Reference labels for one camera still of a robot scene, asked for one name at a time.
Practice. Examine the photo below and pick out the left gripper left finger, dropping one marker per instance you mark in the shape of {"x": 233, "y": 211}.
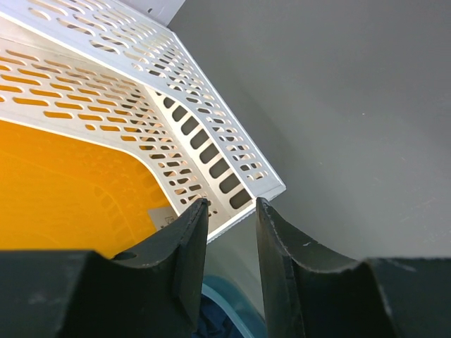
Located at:
{"x": 152, "y": 289}

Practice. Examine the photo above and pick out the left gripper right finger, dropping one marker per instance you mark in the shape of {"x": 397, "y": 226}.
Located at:
{"x": 310, "y": 290}

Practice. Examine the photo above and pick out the navy blue t shirt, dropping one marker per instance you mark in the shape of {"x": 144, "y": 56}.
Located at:
{"x": 213, "y": 322}

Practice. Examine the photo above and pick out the teal plastic bin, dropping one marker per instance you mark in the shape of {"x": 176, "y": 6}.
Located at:
{"x": 237, "y": 310}

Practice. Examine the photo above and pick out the orange plastic folder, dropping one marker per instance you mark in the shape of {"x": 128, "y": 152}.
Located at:
{"x": 63, "y": 193}

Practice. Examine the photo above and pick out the white file organizer rack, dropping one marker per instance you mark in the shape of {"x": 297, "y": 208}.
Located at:
{"x": 101, "y": 72}

